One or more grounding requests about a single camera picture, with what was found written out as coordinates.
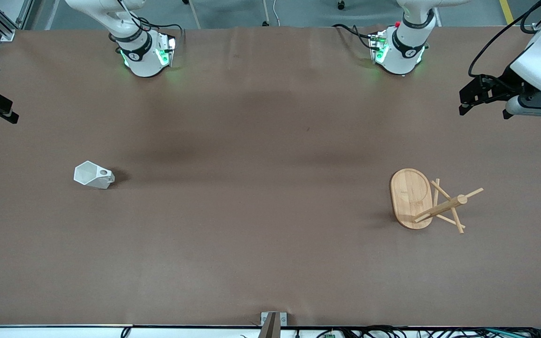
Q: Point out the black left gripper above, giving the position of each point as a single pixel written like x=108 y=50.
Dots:
x=506 y=84

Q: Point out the white faceted cup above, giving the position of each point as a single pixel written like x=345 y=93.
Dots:
x=89 y=176

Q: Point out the wooden cup rack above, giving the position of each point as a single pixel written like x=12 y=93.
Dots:
x=411 y=197

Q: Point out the black castor wheel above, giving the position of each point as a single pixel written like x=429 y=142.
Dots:
x=341 y=4

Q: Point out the metal stand leg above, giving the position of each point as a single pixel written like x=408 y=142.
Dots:
x=266 y=11
x=194 y=16

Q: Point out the brown table cover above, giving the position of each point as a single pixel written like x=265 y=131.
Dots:
x=270 y=234

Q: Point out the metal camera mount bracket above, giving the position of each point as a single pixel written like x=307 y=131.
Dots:
x=282 y=320

